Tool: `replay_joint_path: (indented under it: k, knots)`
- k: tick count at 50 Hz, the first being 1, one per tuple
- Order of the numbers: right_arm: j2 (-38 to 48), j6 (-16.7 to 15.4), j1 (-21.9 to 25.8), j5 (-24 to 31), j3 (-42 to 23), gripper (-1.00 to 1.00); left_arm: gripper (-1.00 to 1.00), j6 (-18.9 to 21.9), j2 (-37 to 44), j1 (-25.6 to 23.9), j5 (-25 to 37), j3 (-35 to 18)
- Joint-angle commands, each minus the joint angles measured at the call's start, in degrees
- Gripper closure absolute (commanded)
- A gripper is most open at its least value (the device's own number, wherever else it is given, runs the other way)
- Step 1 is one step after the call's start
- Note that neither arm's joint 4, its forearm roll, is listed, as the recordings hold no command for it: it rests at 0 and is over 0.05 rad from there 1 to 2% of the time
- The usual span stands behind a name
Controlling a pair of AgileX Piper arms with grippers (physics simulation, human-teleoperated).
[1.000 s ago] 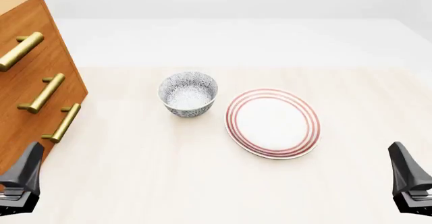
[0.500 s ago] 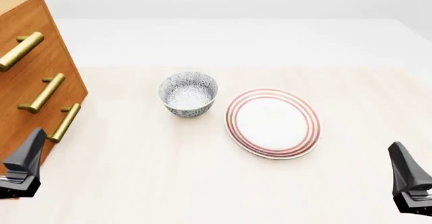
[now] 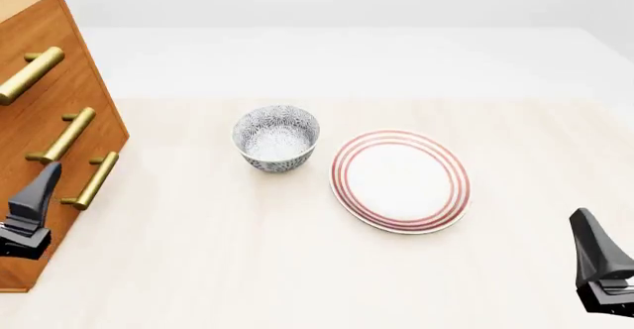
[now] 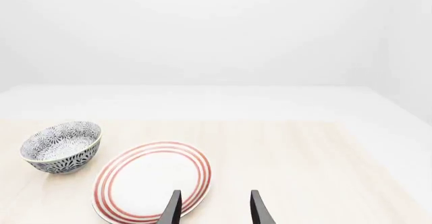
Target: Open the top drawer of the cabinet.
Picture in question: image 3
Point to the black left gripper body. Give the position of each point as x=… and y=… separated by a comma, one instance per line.
x=25, y=243

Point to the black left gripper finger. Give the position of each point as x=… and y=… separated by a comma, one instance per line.
x=34, y=199

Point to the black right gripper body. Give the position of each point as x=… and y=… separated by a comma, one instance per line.
x=609, y=293

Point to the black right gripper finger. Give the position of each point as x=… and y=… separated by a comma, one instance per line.
x=594, y=247

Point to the small wooden drawer front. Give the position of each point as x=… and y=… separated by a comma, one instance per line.
x=111, y=139

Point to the medium wooden drawer front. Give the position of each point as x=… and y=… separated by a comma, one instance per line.
x=91, y=98

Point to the wooden cabinet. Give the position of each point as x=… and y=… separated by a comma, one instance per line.
x=74, y=83

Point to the large wooden drawer front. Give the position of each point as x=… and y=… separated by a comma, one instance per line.
x=59, y=31

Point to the white plate with red rings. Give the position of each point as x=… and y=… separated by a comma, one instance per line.
x=400, y=182

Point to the blue patterned ceramic bowl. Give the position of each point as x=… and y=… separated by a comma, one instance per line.
x=276, y=139

